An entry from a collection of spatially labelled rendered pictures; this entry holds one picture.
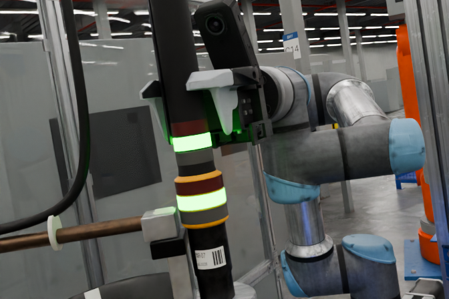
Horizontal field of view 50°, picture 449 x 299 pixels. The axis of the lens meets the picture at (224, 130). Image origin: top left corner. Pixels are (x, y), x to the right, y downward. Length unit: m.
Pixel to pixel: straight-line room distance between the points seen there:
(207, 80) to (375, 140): 0.32
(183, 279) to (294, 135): 0.29
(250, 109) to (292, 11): 6.82
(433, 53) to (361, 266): 0.53
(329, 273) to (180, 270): 0.77
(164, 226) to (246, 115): 0.15
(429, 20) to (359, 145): 0.63
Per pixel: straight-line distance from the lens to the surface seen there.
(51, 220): 0.46
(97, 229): 0.45
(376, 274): 1.19
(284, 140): 0.65
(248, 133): 0.49
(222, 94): 0.43
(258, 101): 0.51
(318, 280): 1.18
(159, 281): 0.62
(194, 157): 0.41
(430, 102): 1.24
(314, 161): 0.66
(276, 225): 4.95
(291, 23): 7.32
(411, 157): 0.68
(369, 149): 0.66
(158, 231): 0.43
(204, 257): 0.43
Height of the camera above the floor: 1.64
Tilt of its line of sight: 3 degrees down
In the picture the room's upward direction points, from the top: 9 degrees counter-clockwise
